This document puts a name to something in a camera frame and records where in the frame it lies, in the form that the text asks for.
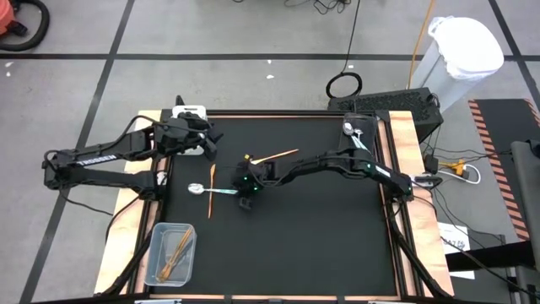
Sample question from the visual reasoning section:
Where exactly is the grey panel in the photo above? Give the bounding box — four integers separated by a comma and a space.
510, 138, 540, 271

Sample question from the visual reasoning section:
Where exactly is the white plastic bin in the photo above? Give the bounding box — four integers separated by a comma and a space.
171, 104, 208, 156

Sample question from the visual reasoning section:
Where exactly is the yellow plug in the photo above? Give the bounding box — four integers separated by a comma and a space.
438, 159, 467, 174

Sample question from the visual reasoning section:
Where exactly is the black perforated computer case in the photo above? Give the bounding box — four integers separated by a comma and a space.
327, 87, 445, 144

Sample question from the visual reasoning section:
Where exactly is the wooden utensil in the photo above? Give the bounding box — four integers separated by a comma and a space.
156, 227, 195, 283
164, 230, 196, 275

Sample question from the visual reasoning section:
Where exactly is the clear plastic container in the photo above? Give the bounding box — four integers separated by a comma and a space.
143, 221, 197, 288

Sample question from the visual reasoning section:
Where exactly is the black power adapter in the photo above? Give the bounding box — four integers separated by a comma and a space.
424, 154, 440, 175

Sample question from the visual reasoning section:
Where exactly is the trash can with white bag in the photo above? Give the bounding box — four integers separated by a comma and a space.
409, 15, 505, 113

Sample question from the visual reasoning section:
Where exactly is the wooden table board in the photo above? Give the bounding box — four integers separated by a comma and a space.
93, 110, 165, 296
386, 110, 456, 297

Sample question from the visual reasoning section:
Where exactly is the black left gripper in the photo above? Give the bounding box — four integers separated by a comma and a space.
159, 111, 224, 162

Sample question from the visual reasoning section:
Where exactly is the black mesh bin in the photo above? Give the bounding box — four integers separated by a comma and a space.
337, 112, 379, 161

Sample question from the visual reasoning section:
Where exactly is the black frame strut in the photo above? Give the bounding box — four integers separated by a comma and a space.
100, 227, 155, 296
390, 202, 452, 299

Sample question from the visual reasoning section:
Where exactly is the black cable with coil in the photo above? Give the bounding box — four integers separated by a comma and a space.
324, 0, 364, 100

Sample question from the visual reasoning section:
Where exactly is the white cable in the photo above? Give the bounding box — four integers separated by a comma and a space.
438, 163, 483, 186

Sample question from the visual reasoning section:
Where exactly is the orange vacuum cleaner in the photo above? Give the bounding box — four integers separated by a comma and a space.
0, 0, 21, 37

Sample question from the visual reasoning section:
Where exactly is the white paper sheet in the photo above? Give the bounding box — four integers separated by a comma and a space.
436, 221, 476, 281

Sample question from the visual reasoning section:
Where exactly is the black bar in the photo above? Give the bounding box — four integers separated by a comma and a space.
445, 239, 537, 272

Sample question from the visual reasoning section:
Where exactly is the yellow cable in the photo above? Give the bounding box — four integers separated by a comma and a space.
405, 0, 436, 90

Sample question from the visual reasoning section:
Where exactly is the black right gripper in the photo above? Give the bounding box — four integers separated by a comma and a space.
233, 158, 278, 212

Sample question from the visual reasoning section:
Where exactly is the black orange striped mat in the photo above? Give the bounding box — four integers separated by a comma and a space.
467, 98, 540, 242

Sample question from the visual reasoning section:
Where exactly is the black vacuum hose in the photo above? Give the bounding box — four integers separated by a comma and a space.
0, 0, 51, 53

